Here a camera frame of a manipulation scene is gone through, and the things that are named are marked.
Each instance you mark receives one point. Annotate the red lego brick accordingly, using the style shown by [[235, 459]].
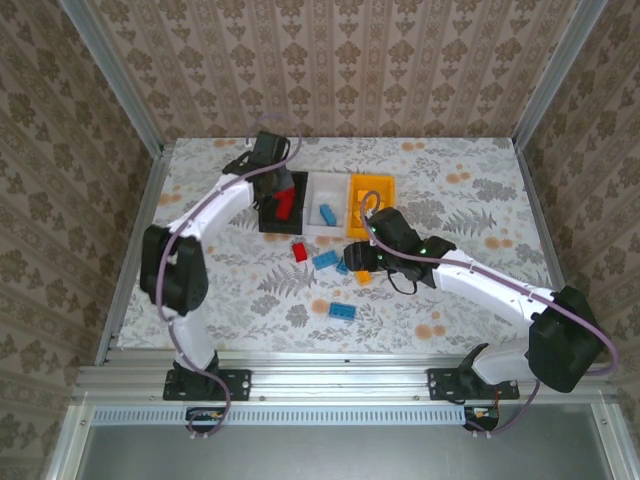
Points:
[[300, 252], [285, 205]]

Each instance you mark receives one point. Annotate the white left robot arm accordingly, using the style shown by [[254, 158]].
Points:
[[220, 210]]

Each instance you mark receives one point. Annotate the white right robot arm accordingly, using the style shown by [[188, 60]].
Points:
[[480, 285]]

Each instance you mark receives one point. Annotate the white plastic container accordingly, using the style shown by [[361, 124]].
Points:
[[316, 190]]

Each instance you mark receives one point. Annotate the yellow lego brick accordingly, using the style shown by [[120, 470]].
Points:
[[360, 216]]

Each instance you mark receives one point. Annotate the black plastic container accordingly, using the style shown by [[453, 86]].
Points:
[[300, 222]]

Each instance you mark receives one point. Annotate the yellow plastic container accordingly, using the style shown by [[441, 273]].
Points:
[[385, 187]]

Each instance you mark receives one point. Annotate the orange lego brick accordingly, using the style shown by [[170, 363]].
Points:
[[364, 277]]

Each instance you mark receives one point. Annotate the small blue lego brick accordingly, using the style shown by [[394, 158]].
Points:
[[342, 266]]

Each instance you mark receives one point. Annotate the floral patterned tablecloth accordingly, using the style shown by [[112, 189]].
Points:
[[450, 200]]

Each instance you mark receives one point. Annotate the long blue lego brick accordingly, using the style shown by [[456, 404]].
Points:
[[342, 311]]

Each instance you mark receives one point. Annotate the grey metal panel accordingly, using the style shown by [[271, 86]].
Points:
[[325, 455]]

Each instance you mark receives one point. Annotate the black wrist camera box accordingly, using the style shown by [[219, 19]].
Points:
[[412, 276]]

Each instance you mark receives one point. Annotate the aluminium side rail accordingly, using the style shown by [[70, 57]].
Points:
[[540, 210], [135, 250]]

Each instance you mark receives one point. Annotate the aluminium mounting rail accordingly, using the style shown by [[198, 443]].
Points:
[[330, 375]]

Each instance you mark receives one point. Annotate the aluminium frame post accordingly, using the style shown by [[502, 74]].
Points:
[[550, 65], [115, 75]]

